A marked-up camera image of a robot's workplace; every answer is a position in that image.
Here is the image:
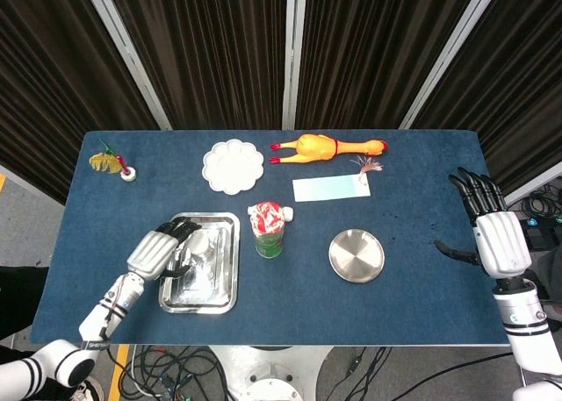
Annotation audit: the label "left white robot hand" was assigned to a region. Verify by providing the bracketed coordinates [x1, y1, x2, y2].
[126, 219, 204, 283]

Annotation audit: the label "rectangular steel tray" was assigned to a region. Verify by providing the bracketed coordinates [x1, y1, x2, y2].
[157, 211, 241, 315]

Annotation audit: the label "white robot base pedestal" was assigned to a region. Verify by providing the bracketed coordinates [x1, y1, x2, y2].
[208, 345, 331, 401]

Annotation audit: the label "blue table cloth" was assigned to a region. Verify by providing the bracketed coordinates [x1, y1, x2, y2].
[29, 130, 514, 347]

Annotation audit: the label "yellow rubber chicken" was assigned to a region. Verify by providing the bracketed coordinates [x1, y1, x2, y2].
[269, 132, 390, 165]

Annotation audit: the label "white flower-shaped palette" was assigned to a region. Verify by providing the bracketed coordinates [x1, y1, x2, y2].
[201, 138, 265, 196]

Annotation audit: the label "round steel plate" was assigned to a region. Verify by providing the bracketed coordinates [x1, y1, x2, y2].
[328, 228, 386, 284]

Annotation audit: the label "white drink bottle green label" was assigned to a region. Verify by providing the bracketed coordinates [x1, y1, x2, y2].
[247, 205, 294, 223]

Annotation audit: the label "green can red lid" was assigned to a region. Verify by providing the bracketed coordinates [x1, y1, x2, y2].
[247, 200, 286, 260]

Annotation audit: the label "black power strip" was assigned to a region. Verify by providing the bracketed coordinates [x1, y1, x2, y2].
[521, 214, 562, 229]

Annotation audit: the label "white partition frame post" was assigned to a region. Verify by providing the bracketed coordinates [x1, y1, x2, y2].
[80, 0, 173, 132]
[502, 159, 562, 207]
[281, 0, 309, 131]
[398, 0, 506, 131]

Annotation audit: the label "person's black trousers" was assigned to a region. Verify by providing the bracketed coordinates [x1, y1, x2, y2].
[0, 265, 50, 341]

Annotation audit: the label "black and white shoe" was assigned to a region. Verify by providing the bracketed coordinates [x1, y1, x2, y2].
[72, 377, 105, 401]

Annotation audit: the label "black floor cable bundle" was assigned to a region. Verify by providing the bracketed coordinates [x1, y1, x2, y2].
[112, 346, 236, 401]

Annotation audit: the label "yellow red feather shuttlecock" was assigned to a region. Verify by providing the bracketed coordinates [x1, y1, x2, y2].
[89, 140, 138, 183]

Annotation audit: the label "black coiled cable pile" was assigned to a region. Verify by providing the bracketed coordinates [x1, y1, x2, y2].
[520, 189, 562, 218]

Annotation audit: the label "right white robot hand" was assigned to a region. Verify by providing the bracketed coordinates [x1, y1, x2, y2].
[434, 167, 533, 280]

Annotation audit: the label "dark brown curtain panel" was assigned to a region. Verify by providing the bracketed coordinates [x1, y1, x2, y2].
[410, 0, 562, 200]
[294, 0, 484, 131]
[103, 0, 291, 131]
[0, 0, 162, 204]

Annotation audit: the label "white bookmark with tassel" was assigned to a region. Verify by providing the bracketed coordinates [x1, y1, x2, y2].
[292, 155, 384, 204]

